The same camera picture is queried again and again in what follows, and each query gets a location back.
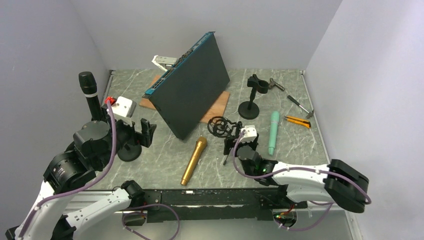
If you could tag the black tripod shock mount stand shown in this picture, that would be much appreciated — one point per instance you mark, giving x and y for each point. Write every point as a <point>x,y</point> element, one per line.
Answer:
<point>222,127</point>

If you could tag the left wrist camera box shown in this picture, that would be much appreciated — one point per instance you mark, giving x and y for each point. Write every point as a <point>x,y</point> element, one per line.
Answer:
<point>122,109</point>

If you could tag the black microphone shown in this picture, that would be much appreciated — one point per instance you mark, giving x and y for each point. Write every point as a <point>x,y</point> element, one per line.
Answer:
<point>89,88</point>

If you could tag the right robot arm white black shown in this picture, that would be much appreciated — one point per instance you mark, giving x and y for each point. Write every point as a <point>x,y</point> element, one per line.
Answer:
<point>335,182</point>

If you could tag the teal green microphone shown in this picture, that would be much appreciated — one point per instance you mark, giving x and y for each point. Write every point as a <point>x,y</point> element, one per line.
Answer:
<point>273,131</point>

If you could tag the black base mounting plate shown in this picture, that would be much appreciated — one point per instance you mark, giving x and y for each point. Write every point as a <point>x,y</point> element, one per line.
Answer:
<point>214,203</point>

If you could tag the yellow utility knife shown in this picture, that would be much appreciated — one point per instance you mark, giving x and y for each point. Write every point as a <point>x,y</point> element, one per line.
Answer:
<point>298,121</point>

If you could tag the blue network switch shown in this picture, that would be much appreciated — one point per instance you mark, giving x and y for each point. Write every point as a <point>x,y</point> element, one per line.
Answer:
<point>203,59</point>

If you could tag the black stand with black microphone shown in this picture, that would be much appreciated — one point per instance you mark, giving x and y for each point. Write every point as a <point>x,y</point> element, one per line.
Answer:
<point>129,151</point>

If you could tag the black round base mic stand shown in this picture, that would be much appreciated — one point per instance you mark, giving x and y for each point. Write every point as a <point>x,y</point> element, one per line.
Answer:
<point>248,109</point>

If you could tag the gold microphone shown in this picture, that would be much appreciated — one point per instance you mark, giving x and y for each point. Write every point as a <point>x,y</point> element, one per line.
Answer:
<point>200,146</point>

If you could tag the white metal bracket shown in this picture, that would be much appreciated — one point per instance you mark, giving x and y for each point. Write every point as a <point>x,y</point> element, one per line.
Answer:
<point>163,62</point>

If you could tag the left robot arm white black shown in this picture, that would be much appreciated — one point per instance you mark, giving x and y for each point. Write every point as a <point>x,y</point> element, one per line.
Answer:
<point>85,161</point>

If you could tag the small black handled hammer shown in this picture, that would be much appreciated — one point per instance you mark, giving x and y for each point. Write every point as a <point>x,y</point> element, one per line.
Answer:
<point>310,113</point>

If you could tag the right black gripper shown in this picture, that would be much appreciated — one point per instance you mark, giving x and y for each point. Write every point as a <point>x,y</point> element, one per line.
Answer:
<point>230,142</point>

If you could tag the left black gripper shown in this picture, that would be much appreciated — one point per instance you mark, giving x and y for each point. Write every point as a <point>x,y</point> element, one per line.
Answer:
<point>146,138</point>

